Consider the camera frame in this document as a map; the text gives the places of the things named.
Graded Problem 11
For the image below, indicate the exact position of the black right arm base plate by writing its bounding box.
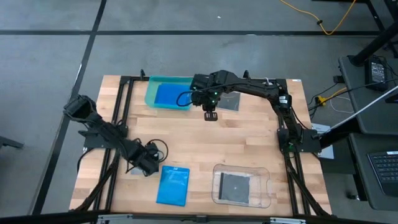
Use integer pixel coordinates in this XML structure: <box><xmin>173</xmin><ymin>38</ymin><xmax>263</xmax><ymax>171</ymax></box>
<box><xmin>277</xmin><ymin>128</ymin><xmax>321</xmax><ymax>153</ymax></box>

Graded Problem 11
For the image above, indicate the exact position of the clear plastic bin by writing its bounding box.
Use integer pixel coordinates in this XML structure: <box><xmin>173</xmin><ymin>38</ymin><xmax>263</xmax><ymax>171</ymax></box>
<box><xmin>211</xmin><ymin>163</ymin><xmax>272</xmax><ymax>209</ymax></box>

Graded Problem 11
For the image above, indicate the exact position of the black floor stand foot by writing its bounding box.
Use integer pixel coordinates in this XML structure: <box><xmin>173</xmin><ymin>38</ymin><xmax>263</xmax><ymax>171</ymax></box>
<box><xmin>0</xmin><ymin>136</ymin><xmax>25</xmax><ymax>151</ymax></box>

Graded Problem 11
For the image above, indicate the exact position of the black power adapter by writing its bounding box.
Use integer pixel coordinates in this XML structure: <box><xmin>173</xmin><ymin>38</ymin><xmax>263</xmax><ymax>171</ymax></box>
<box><xmin>364</xmin><ymin>58</ymin><xmax>389</xmax><ymax>91</ymax></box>

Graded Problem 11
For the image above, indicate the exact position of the blue disc case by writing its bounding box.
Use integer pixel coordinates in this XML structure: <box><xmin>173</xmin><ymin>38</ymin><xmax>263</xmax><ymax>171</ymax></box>
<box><xmin>154</xmin><ymin>83</ymin><xmax>192</xmax><ymax>108</ymax></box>
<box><xmin>155</xmin><ymin>165</ymin><xmax>190</xmax><ymax>207</ymax></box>

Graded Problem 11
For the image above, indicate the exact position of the white paper sheet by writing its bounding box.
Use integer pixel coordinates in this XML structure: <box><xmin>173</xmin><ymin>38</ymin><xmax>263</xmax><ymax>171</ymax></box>
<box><xmin>310</xmin><ymin>123</ymin><xmax>335</xmax><ymax>160</ymax></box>

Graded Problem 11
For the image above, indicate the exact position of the teal translucent plastic bin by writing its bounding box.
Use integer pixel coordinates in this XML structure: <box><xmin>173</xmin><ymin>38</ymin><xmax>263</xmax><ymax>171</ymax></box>
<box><xmin>144</xmin><ymin>75</ymin><xmax>195</xmax><ymax>111</ymax></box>

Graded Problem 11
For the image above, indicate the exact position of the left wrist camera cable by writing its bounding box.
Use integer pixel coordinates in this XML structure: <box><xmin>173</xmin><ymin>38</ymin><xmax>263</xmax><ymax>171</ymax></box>
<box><xmin>146</xmin><ymin>139</ymin><xmax>169</xmax><ymax>163</ymax></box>

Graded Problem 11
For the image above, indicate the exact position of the dark grey desk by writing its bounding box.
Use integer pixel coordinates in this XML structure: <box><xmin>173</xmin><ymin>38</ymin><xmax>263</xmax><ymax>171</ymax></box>
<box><xmin>348</xmin><ymin>133</ymin><xmax>398</xmax><ymax>212</ymax></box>
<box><xmin>338</xmin><ymin>55</ymin><xmax>398</xmax><ymax>135</ymax></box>

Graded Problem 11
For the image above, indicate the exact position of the white cable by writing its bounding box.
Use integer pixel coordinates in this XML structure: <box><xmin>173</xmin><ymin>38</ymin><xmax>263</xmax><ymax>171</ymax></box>
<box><xmin>328</xmin><ymin>95</ymin><xmax>355</xmax><ymax>114</ymax></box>

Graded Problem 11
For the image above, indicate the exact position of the black keyboard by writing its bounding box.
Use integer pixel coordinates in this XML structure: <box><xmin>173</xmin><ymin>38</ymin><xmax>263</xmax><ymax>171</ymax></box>
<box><xmin>367</xmin><ymin>151</ymin><xmax>398</xmax><ymax>197</ymax></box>

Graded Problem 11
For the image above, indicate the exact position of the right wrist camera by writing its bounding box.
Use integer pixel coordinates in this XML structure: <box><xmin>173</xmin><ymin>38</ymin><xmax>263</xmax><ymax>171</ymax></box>
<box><xmin>191</xmin><ymin>90</ymin><xmax>208</xmax><ymax>107</ymax></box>

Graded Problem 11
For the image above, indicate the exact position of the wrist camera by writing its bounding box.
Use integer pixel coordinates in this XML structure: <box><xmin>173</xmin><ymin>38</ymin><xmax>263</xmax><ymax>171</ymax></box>
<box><xmin>144</xmin><ymin>141</ymin><xmax>160</xmax><ymax>156</ymax></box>
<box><xmin>191</xmin><ymin>90</ymin><xmax>208</xmax><ymax>107</ymax></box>

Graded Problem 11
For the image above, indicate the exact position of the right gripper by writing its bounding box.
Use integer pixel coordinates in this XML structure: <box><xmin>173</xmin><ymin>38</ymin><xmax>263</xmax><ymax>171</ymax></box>
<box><xmin>202</xmin><ymin>104</ymin><xmax>219</xmax><ymax>122</ymax></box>

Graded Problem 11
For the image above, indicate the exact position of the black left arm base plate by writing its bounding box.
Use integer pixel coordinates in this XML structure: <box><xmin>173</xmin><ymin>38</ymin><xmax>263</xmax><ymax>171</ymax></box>
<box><xmin>83</xmin><ymin>124</ymin><xmax>128</xmax><ymax>149</ymax></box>

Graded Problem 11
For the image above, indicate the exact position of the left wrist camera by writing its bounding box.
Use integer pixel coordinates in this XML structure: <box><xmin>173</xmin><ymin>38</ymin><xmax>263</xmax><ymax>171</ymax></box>
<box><xmin>144</xmin><ymin>141</ymin><xmax>160</xmax><ymax>156</ymax></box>

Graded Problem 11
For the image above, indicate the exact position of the black diagonal post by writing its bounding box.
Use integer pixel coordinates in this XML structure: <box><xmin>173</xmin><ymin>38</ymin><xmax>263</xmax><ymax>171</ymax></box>
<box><xmin>347</xmin><ymin>23</ymin><xmax>398</xmax><ymax>67</ymax></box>

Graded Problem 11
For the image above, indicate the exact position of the black crossbar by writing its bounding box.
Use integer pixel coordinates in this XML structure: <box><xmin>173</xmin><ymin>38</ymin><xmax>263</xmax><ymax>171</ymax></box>
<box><xmin>0</xmin><ymin>210</ymin><xmax>398</xmax><ymax>224</ymax></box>

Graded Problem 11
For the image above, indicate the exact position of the yellow extension cable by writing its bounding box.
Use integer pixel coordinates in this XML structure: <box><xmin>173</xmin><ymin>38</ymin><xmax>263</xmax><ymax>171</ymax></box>
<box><xmin>279</xmin><ymin>0</ymin><xmax>358</xmax><ymax>36</ymax></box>

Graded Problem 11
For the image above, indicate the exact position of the black table frame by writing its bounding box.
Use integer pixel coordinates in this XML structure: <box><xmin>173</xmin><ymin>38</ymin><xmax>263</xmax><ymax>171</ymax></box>
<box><xmin>70</xmin><ymin>68</ymin><xmax>332</xmax><ymax>218</ymax></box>

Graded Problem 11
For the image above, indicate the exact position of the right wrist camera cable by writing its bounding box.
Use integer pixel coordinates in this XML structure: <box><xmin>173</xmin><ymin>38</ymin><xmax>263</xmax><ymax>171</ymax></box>
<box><xmin>175</xmin><ymin>90</ymin><xmax>200</xmax><ymax>108</ymax></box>

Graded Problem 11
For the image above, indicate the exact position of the silver rod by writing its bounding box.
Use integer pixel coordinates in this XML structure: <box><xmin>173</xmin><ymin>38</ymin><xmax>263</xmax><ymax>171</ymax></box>
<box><xmin>329</xmin><ymin>88</ymin><xmax>398</xmax><ymax>131</ymax></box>

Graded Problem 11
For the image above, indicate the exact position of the black support beam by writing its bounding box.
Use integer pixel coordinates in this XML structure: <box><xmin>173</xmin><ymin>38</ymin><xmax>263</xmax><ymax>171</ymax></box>
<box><xmin>318</xmin><ymin>123</ymin><xmax>361</xmax><ymax>149</ymax></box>

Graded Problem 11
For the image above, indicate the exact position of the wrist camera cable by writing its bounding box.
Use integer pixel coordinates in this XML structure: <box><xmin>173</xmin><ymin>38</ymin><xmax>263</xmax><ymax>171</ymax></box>
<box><xmin>175</xmin><ymin>90</ymin><xmax>200</xmax><ymax>108</ymax></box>
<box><xmin>146</xmin><ymin>139</ymin><xmax>169</xmax><ymax>163</ymax></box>

